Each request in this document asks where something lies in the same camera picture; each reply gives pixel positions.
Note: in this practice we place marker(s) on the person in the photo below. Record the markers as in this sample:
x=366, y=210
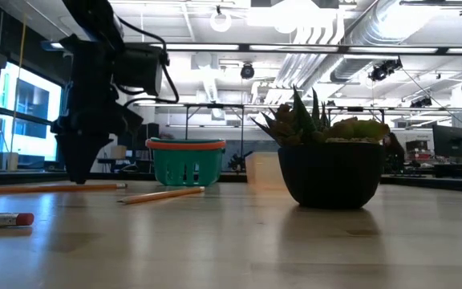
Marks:
x=394, y=152

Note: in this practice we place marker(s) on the black computer monitor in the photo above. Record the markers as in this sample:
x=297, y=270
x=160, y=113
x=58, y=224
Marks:
x=451, y=140

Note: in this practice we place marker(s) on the succulent plant in black pot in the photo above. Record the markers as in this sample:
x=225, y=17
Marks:
x=331, y=176

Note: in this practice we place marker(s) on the beige cup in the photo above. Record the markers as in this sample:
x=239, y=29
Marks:
x=12, y=161

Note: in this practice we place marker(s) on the black aluminium table frame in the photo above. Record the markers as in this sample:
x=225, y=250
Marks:
x=34, y=177

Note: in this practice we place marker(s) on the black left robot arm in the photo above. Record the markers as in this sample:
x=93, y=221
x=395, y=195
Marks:
x=94, y=16

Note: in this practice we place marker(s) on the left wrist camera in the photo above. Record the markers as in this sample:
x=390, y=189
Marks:
x=139, y=70

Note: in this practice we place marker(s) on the teal basket with orange rim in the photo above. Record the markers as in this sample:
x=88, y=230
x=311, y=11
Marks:
x=187, y=164

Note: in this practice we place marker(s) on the black ceiling spotlight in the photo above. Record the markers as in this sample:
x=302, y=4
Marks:
x=383, y=71

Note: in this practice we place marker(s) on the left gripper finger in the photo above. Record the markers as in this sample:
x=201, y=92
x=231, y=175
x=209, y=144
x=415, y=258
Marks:
x=72, y=152
x=90, y=150

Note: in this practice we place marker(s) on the translucent orange plastic tray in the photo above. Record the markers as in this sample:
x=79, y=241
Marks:
x=263, y=170

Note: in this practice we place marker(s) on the cardboard box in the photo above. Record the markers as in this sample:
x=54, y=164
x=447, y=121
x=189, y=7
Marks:
x=118, y=151

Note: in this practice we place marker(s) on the black background table frame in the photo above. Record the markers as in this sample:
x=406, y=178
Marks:
x=215, y=105

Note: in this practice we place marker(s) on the black beam with light strips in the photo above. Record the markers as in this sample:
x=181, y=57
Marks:
x=341, y=49

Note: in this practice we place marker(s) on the black cabinet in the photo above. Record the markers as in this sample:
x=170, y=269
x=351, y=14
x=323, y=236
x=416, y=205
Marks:
x=148, y=138

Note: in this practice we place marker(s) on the yellow pencil with red eraser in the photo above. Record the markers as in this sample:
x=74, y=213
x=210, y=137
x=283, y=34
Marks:
x=163, y=195
x=34, y=188
x=2, y=220

